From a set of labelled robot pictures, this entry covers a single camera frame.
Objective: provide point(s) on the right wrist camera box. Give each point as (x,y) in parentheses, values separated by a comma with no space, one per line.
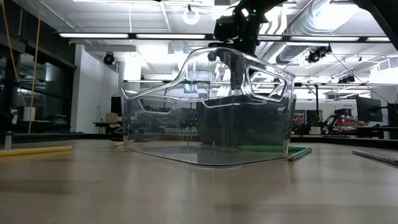
(226,28)

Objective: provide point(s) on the small grey post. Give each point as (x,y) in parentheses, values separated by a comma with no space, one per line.
(8,141)

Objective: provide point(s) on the teal pencil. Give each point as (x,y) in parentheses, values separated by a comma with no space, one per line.
(300,154)

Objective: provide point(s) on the clear plastic bin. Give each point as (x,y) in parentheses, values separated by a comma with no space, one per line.
(155,130)

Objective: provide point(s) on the long ceiling light bar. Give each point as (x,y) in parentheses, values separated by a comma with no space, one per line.
(93,35)

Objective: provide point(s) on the black aluminium table frame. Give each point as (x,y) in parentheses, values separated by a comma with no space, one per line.
(46,137)

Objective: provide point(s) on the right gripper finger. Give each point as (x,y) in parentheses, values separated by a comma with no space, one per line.
(237,74)

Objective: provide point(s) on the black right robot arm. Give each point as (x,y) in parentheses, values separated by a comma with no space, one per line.
(385,18)

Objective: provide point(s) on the cardboard box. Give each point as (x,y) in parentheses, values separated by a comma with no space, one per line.
(111,118)

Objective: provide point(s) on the yellow pencil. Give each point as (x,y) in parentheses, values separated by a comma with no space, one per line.
(31,151)

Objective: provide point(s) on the silver ventilation duct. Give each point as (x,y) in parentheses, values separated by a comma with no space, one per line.
(317,18)

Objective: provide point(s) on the black background stand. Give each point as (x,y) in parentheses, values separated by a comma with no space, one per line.
(316,102)

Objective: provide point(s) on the dark pen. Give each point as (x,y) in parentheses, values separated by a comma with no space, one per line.
(373,156)

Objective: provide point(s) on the dark background table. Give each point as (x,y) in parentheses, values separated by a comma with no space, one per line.
(105,124)

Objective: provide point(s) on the dark teal plastic bin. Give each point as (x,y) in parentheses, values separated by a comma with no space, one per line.
(242,124)

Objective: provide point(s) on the black box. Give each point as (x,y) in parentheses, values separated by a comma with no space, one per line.
(115,105)

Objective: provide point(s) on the green pen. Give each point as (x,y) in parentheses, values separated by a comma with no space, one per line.
(297,148)

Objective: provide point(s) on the black computer monitor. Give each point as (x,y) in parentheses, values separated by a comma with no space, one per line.
(369,109)
(393,115)

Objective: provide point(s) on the white cup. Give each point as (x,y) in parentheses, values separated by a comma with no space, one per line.
(29,113)

